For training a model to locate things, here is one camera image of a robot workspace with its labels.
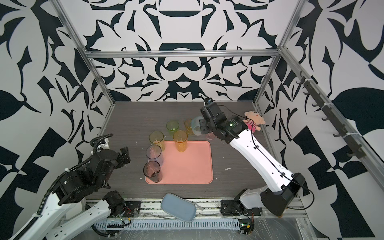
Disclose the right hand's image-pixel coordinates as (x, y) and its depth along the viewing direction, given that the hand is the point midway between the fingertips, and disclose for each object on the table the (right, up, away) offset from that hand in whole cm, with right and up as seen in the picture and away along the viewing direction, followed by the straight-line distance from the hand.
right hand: (206, 121), depth 71 cm
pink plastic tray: (-13, -25, +20) cm, 35 cm away
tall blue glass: (-28, -18, +12) cm, 35 cm away
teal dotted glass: (-5, -3, +8) cm, 9 cm away
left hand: (-39, -12, -4) cm, 41 cm away
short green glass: (-20, -4, +30) cm, 37 cm away
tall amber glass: (-13, -10, +14) cm, 21 cm away
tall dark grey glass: (-28, -26, +9) cm, 40 cm away
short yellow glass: (-10, -3, +30) cm, 31 cm away
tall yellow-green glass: (-26, -10, +14) cm, 31 cm away
